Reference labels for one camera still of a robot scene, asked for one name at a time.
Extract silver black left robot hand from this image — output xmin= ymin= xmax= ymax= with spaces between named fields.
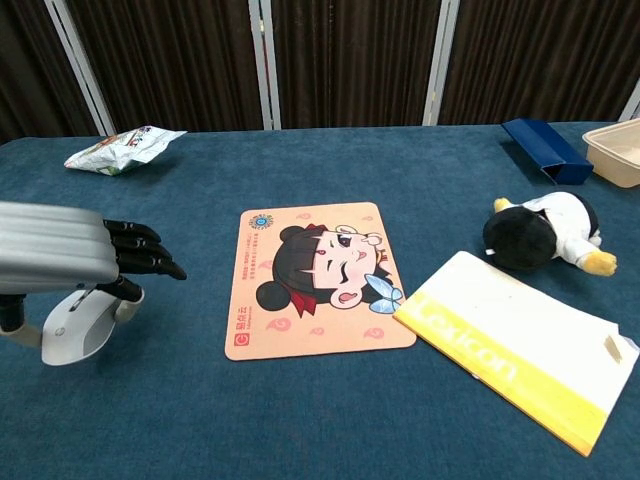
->
xmin=0 ymin=201 xmax=188 ymax=350

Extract orange cartoon mouse pad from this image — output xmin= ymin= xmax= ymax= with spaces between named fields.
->
xmin=224 ymin=201 xmax=418 ymax=362

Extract grey folding screen frame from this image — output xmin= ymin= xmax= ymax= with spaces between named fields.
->
xmin=618 ymin=79 xmax=640 ymax=123
xmin=421 ymin=0 xmax=461 ymax=127
xmin=255 ymin=0 xmax=282 ymax=131
xmin=43 ymin=0 xmax=118 ymax=137

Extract green white snack bag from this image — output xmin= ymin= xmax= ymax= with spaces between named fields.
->
xmin=63 ymin=125 xmax=188 ymax=178

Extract yellow white Lexicon book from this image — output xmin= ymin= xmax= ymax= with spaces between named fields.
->
xmin=392 ymin=250 xmax=640 ymax=458

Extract blue cardboard box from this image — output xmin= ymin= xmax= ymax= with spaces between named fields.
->
xmin=501 ymin=117 xmax=595 ymax=187

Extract white computer mouse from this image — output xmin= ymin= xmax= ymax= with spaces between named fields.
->
xmin=40 ymin=287 xmax=123 ymax=367

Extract black white plush doll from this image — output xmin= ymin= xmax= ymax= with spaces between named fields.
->
xmin=481 ymin=191 xmax=619 ymax=277

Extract beige plastic container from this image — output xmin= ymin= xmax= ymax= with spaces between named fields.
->
xmin=581 ymin=119 xmax=640 ymax=189

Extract blue table cloth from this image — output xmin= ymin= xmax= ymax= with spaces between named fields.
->
xmin=0 ymin=121 xmax=640 ymax=480

